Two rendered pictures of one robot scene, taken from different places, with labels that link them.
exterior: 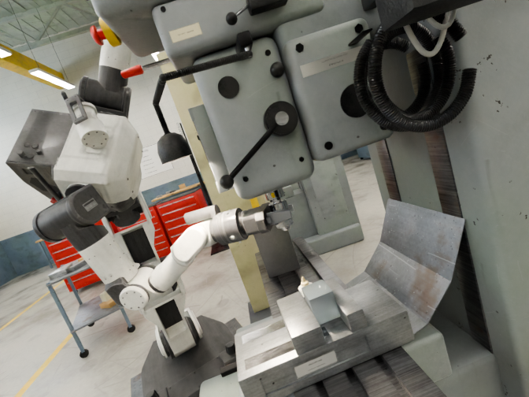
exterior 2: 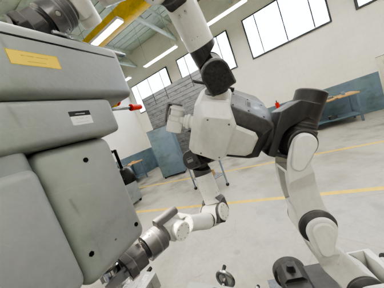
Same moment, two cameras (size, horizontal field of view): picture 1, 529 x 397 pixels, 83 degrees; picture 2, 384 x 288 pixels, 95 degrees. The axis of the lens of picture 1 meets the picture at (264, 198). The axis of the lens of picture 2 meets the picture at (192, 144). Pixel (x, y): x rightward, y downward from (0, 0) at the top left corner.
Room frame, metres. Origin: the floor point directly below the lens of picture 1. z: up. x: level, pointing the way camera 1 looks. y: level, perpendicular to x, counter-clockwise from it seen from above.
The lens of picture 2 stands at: (1.30, -0.24, 1.57)
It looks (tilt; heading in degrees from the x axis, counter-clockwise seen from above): 6 degrees down; 123
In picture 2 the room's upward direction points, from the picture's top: 20 degrees counter-clockwise
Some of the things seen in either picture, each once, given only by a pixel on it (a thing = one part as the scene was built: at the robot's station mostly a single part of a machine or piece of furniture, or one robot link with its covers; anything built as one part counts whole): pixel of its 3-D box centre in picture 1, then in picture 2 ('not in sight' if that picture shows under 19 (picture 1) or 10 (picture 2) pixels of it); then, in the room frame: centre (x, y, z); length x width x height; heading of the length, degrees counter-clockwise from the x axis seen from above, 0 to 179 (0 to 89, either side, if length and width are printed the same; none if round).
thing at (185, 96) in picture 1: (233, 187); not in sight; (2.49, 0.21, 1.15); 0.52 x 0.40 x 2.30; 94
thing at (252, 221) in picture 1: (249, 222); (140, 254); (0.77, 0.06, 1.23); 0.13 x 0.12 x 0.10; 165
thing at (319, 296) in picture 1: (319, 301); not in sight; (0.58, -0.04, 1.07); 0.06 x 0.05 x 0.06; 5
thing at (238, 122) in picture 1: (253, 124); (79, 204); (0.75, -0.03, 1.47); 0.21 x 0.19 x 0.32; 4
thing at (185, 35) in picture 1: (238, 31); (30, 136); (0.75, -0.07, 1.68); 0.34 x 0.24 x 0.10; 94
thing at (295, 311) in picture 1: (298, 319); not in sight; (0.57, 0.02, 1.05); 0.15 x 0.06 x 0.04; 5
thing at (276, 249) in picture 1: (274, 239); not in sight; (1.11, 0.01, 1.06); 0.22 x 0.12 x 0.20; 178
